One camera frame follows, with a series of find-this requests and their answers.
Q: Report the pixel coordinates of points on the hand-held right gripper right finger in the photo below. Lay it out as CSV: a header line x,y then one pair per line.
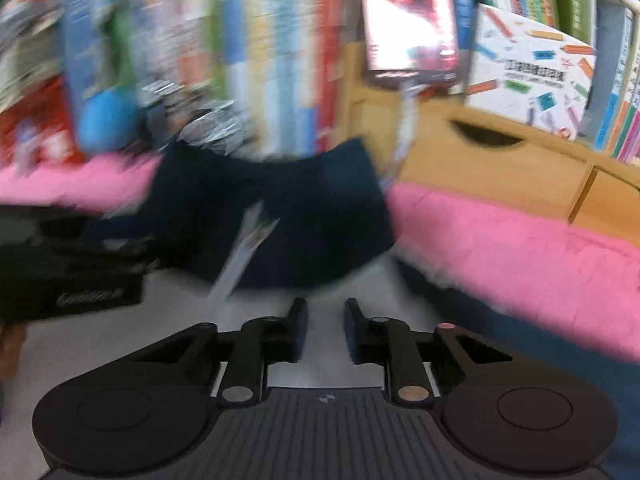
x,y
352,332

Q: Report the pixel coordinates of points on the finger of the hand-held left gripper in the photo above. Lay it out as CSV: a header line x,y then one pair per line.
x,y
135,256

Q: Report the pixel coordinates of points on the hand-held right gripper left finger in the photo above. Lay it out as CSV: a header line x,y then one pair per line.
x,y
299,330

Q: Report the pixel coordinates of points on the navy jacket with white lining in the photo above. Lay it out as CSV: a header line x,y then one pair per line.
x,y
300,220

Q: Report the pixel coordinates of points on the person's left forearm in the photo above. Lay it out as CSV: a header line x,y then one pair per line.
x,y
10,355

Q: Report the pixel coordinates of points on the blue plush ball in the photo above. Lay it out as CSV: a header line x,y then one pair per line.
x,y
107,122

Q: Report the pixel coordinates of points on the red plastic basket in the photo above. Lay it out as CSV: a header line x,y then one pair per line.
x,y
45,135

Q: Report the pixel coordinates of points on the miniature bicycle model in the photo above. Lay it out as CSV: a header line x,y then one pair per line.
x,y
210,127

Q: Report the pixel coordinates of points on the pink blanket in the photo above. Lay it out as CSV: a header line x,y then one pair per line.
x,y
500,250

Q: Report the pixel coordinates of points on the wooden drawer box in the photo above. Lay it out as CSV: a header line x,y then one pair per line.
x,y
500,170

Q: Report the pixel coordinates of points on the row of books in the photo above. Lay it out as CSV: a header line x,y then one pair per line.
x,y
280,60

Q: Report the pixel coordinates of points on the white box with pencil print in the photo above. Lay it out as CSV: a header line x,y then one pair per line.
x,y
530,70

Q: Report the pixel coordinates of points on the printed photo box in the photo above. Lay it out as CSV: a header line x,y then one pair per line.
x,y
410,20

